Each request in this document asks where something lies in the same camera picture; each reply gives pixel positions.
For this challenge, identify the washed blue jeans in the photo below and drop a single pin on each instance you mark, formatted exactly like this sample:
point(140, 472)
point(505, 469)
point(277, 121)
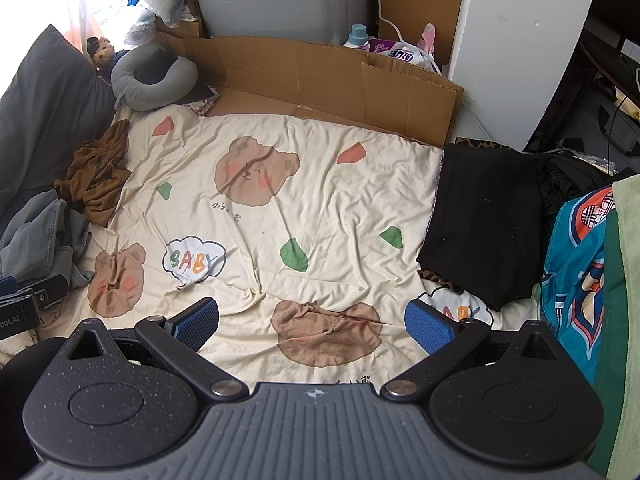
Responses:
point(35, 240)

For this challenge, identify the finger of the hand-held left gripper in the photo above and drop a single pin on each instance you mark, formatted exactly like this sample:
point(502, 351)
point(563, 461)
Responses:
point(47, 290)

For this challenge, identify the purple white package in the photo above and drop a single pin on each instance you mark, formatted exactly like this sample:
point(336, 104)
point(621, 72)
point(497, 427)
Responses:
point(400, 52)

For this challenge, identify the floral cloth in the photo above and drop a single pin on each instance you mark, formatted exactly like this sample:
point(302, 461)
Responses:
point(200, 106)

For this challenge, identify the sheer orange curtain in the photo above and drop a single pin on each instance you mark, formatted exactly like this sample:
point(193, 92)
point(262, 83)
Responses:
point(80, 35)

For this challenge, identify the black folded clothes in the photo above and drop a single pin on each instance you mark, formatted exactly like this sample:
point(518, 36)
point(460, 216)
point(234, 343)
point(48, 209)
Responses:
point(480, 220)

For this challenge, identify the brown teddy bear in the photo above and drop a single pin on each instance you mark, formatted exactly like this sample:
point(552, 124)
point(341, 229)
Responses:
point(102, 50)

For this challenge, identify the green cloth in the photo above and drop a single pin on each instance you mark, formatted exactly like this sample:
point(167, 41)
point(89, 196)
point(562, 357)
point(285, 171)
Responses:
point(625, 310)

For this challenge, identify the dark grey pillow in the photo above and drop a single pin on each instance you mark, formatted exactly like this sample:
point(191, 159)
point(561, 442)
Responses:
point(45, 105)

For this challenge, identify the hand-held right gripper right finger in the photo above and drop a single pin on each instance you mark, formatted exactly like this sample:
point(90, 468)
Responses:
point(430, 327)

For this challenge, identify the blue cap detergent bottle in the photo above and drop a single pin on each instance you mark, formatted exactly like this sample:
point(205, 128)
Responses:
point(357, 35)

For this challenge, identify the grey neck pillow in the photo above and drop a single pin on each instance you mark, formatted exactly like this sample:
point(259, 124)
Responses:
point(150, 95)

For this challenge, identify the flattened cardboard sheet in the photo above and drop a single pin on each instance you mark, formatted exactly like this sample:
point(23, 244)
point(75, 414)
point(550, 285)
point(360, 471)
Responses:
point(325, 70)

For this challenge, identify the brown t-shirt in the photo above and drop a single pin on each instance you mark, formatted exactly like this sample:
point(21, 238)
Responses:
point(100, 175)

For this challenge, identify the bear print bedsheet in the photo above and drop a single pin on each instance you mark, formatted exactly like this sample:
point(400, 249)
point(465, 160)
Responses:
point(300, 200)

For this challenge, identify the teal printed cloth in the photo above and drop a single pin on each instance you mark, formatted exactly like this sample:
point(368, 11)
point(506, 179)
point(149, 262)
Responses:
point(570, 270)

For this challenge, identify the grey wrapped mattress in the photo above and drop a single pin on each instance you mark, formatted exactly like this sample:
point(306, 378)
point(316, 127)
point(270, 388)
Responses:
point(280, 0)

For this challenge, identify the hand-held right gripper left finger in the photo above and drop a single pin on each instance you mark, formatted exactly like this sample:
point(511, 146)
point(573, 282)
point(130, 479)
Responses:
point(197, 322)

